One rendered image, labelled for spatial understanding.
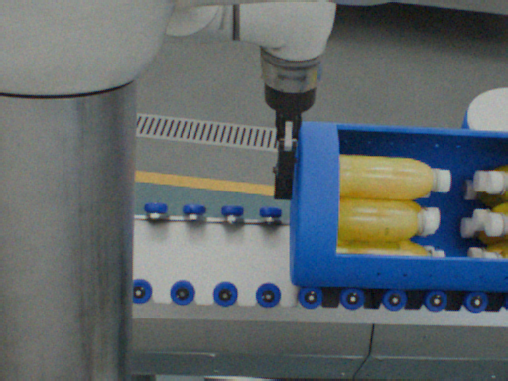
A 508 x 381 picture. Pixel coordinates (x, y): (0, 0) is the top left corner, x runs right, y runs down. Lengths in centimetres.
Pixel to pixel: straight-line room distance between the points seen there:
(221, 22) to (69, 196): 53
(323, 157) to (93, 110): 72
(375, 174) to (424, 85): 241
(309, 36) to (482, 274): 49
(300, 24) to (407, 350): 68
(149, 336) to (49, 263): 89
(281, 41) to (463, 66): 286
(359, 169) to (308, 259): 17
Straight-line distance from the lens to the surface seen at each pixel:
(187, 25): 82
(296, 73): 91
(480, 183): 122
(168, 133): 303
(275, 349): 126
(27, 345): 42
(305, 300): 118
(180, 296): 119
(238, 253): 129
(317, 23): 87
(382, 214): 108
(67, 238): 37
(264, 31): 86
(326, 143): 106
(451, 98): 343
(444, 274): 110
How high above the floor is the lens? 191
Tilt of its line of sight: 45 degrees down
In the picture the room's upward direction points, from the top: 6 degrees clockwise
